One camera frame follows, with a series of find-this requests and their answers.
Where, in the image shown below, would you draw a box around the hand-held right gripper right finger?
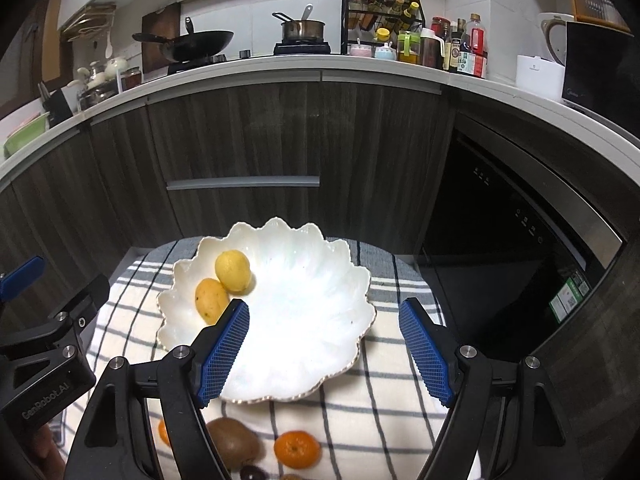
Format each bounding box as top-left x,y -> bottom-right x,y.
398,297 -> 586,480

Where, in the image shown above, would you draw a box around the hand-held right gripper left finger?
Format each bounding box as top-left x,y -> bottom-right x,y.
65,299 -> 251,480

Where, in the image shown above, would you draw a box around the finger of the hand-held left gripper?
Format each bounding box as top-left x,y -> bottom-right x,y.
0,256 -> 45,303
0,274 -> 111,361

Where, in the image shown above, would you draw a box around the brown kiwi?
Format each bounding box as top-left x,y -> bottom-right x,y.
205,417 -> 263,472

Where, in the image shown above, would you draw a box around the white scalloped bowl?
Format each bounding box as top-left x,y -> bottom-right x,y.
156,217 -> 377,403

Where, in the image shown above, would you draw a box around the small yellow mango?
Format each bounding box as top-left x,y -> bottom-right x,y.
195,278 -> 231,325

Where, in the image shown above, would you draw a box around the yellow lemon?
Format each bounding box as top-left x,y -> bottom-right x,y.
215,251 -> 252,295

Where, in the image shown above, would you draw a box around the checked white tablecloth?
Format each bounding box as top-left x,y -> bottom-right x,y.
50,237 -> 481,480

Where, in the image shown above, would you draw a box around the green basin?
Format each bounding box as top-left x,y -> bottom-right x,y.
4,112 -> 51,158

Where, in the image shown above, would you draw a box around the green label sticker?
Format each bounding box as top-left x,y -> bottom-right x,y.
550,270 -> 592,323

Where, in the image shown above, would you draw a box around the black knife block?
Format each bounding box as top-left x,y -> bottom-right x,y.
39,82 -> 75,126

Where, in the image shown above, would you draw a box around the stacked steel pots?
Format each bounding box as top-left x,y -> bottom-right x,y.
75,62 -> 121,110

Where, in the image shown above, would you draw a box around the dark wood kitchen cabinet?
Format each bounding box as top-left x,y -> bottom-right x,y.
0,72 -> 453,286

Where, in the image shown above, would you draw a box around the white teapot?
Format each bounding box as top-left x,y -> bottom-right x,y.
102,57 -> 129,81

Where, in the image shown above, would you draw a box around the black wok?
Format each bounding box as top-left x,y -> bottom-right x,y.
132,16 -> 235,62

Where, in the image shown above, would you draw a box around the dark wooden cutting board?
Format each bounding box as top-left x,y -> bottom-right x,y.
141,2 -> 182,76

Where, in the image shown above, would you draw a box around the white box appliance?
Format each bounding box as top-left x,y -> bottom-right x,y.
515,55 -> 568,102

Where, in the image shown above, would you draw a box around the brown oil jug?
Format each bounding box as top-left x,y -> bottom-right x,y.
420,29 -> 446,68

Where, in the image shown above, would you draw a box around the dark sauce bottle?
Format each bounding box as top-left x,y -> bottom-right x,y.
448,21 -> 466,72

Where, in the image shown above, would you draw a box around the black induction cooker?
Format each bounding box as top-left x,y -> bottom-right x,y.
273,41 -> 332,56

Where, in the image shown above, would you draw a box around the black countertop appliance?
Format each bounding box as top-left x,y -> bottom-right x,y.
564,21 -> 640,128

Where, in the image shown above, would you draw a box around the steel saucepan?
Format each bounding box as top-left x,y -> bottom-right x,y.
272,5 -> 327,43

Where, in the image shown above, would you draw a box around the white electric kettle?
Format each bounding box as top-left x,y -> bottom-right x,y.
537,12 -> 576,67

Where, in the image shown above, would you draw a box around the silver drawer handle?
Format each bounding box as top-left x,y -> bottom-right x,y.
166,176 -> 321,191

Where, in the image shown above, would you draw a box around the wall-mounted rack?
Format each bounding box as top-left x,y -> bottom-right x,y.
60,4 -> 117,43

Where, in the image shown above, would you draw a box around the green-handled oil jar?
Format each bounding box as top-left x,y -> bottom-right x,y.
398,31 -> 421,63

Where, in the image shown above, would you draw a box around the black wire spice rack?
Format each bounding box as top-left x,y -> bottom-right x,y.
341,0 -> 426,56

